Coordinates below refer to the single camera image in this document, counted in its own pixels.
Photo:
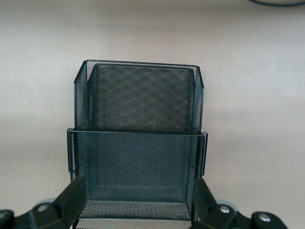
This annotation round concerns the black mesh two-tier organizer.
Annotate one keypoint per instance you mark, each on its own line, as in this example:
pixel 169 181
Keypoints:
pixel 140 100

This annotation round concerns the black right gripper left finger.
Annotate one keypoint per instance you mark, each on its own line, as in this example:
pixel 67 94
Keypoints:
pixel 62 210

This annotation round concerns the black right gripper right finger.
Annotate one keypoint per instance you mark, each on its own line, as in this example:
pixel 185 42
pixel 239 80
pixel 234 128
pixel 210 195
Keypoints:
pixel 214 214

